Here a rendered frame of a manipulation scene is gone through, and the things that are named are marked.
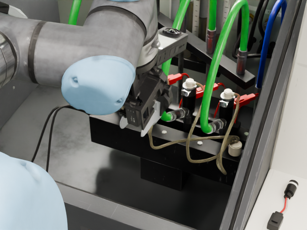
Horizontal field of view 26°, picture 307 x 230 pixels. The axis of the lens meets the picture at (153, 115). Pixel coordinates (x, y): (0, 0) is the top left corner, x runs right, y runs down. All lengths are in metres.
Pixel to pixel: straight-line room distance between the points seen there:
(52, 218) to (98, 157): 1.13
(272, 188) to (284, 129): 0.12
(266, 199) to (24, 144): 0.62
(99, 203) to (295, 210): 0.38
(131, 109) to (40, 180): 0.54
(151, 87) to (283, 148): 0.44
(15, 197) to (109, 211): 0.92
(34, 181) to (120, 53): 0.36
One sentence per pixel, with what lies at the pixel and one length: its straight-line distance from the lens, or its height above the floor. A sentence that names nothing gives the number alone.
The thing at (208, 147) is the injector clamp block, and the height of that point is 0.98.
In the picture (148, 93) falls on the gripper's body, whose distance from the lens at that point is 0.94.
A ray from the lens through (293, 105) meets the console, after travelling 1.27.
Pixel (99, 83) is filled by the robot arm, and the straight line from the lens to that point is 0.72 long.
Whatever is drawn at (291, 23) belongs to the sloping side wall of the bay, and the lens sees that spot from 1.25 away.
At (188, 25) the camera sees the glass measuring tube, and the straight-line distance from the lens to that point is 1.57.
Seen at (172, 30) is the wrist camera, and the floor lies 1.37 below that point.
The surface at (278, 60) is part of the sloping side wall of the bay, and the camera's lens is 1.24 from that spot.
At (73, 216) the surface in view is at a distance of 1.35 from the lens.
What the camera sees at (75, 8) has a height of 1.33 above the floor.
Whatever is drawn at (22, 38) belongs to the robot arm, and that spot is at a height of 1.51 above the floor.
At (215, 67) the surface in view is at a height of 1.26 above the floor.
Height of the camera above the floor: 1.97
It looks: 43 degrees down
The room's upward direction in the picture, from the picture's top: straight up
